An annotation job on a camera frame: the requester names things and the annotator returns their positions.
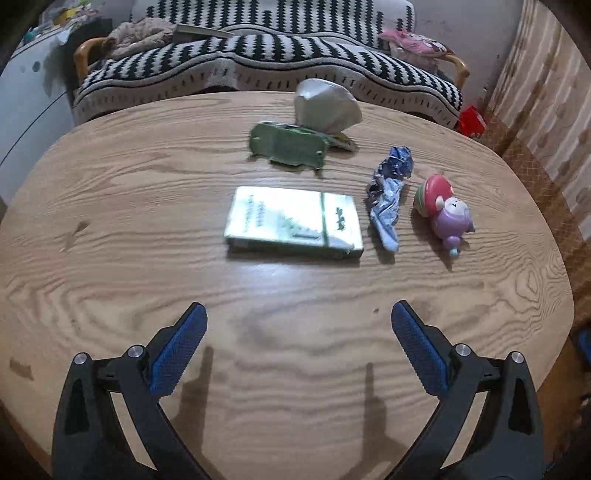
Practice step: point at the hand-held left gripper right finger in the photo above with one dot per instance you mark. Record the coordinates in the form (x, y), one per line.
(422, 350)

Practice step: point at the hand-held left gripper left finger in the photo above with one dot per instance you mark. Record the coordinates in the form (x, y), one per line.
(178, 350)

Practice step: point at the blue white wrapper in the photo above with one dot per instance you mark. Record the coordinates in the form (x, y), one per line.
(385, 207)

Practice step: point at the pale green box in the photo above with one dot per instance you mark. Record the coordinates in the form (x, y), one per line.
(286, 217)

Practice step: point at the green carton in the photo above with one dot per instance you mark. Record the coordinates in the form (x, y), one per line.
(286, 145)

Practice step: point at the white plastic bag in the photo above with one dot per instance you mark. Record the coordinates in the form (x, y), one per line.
(328, 106)

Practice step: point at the purple toy with watermelon hat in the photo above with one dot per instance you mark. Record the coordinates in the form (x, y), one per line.
(450, 214)

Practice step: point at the small printed packet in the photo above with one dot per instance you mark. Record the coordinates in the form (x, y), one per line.
(342, 142)

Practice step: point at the red box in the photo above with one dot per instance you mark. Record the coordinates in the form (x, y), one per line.
(471, 121)

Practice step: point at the beige patterned curtain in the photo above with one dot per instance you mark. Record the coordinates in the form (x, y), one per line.
(545, 115)

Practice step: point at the white cabinet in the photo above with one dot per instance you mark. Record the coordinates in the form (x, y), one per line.
(27, 106)

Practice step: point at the pink printed cloth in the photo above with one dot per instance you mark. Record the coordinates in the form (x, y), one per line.
(415, 42)

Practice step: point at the black-white patterned sofa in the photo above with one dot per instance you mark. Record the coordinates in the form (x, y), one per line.
(277, 55)

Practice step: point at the beige cloth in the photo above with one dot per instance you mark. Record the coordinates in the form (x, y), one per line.
(138, 37)

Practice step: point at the grey book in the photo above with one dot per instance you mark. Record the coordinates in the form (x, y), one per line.
(203, 32)

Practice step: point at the wooden frame sofa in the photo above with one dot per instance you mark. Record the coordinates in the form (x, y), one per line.
(85, 53)

